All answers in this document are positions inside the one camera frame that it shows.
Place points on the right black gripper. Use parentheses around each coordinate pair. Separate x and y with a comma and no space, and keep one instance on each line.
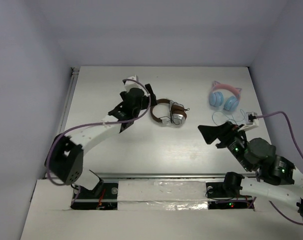
(209,133)

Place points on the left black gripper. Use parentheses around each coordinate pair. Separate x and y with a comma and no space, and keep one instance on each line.
(145,99)

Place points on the brown silver headphones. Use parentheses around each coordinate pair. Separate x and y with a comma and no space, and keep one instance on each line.
(177,112)

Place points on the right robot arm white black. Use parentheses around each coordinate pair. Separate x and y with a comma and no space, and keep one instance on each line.
(276,178)

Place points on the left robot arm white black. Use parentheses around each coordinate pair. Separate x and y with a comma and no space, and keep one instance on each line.
(65,159)

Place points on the pink blue cat-ear headphones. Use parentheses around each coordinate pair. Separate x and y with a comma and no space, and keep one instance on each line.
(216,97)

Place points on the white foil-taped cover block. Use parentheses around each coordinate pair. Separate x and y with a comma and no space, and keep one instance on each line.
(161,195)

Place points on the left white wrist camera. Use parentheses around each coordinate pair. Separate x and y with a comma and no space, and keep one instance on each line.
(131,82)

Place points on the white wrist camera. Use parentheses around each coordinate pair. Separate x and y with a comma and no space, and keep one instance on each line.
(131,82)
(251,122)

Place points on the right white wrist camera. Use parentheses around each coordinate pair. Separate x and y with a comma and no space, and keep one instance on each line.
(251,122)

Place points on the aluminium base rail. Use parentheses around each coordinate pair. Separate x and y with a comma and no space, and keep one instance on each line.
(109,190)

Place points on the aluminium side rail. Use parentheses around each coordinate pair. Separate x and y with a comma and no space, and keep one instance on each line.
(67,103)

